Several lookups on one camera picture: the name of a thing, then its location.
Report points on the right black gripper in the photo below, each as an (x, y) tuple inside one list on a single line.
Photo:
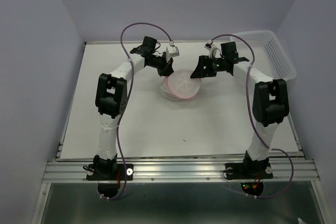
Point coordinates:
[(200, 72)]

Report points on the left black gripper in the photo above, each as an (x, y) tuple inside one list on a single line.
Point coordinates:
[(168, 70)]

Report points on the white mesh laundry bag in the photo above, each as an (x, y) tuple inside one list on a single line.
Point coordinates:
[(179, 86)]

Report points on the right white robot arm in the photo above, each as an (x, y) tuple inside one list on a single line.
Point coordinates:
[(267, 98)]

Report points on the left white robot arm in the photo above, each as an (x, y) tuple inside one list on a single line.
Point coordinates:
[(112, 93)]

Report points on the white plastic basket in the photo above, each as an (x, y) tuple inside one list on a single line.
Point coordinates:
[(270, 56)]

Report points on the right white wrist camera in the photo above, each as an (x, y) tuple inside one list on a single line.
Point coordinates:
[(211, 48)]

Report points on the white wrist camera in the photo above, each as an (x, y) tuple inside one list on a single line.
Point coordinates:
[(171, 51), (211, 48)]

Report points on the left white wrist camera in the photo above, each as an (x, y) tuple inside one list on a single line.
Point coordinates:
[(171, 51)]

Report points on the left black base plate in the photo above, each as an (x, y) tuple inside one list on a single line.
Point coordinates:
[(110, 175)]

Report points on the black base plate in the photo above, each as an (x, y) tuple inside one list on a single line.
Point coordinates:
[(251, 173), (110, 175)]

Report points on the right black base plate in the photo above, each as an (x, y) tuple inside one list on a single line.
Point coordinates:
[(251, 173)]

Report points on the aluminium rail frame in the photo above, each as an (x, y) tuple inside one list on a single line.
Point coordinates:
[(179, 152)]

